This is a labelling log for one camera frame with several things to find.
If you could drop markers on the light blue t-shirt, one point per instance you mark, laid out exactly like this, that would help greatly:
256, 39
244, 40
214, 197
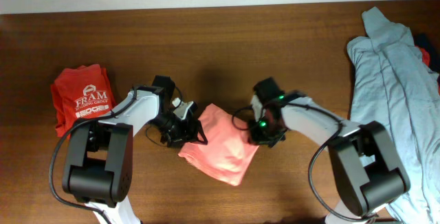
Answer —
396, 88

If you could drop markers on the dark red garment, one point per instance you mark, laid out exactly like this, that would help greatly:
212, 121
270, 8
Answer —
430, 55

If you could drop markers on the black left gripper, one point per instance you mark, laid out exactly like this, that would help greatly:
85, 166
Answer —
189, 133

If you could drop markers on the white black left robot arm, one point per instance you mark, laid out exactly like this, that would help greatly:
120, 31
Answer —
99, 163

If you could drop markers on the salmon pink t-shirt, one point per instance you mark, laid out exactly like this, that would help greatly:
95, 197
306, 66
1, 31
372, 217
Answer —
228, 153

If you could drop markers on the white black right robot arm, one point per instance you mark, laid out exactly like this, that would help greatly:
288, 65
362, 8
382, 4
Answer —
367, 169

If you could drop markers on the red folded printed t-shirt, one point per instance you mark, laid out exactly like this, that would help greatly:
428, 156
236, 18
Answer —
84, 92

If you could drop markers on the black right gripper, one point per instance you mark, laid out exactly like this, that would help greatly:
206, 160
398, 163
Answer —
254, 137

